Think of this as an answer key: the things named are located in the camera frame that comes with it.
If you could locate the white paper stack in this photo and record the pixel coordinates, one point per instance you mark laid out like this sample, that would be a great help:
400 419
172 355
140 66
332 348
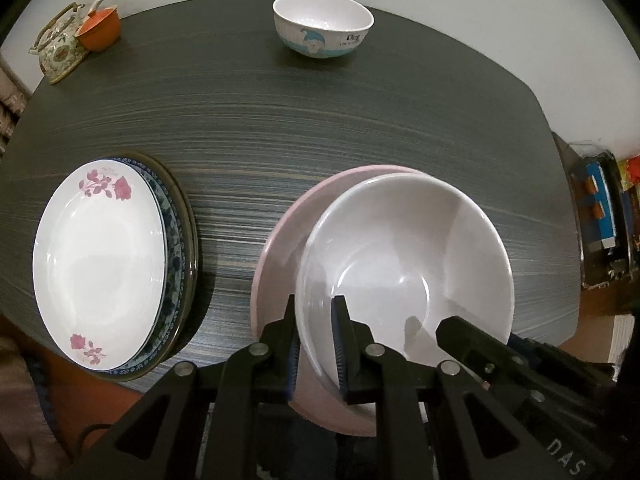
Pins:
621 337

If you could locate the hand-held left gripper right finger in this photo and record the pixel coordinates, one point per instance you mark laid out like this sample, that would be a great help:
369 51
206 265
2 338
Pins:
340 350

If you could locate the beige patterned curtain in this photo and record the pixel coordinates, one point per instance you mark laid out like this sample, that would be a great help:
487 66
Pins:
9 105

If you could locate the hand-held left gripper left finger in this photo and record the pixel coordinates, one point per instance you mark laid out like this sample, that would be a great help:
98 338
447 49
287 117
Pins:
293 365

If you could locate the blue and orange box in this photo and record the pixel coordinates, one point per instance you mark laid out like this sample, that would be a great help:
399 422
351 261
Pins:
600 210

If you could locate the orange ceramic cup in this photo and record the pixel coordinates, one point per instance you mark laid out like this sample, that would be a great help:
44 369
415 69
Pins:
102 30

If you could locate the floral ceramic teapot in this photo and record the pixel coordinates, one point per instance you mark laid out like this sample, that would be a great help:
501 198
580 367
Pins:
60 52

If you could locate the pink printed bowl white inside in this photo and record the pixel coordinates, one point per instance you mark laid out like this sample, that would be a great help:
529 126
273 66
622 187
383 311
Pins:
400 270

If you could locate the blue floral ceramic plate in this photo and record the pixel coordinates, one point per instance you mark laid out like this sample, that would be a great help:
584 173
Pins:
176 260

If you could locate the white bowl blue cartoon print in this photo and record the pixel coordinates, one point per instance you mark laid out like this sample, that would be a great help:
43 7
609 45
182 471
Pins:
320 15

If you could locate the white plate pink flowers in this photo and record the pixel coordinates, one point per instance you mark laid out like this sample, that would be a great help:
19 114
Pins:
100 270

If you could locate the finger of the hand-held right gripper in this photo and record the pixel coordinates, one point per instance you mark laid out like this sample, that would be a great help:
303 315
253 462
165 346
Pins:
525 346
465 337

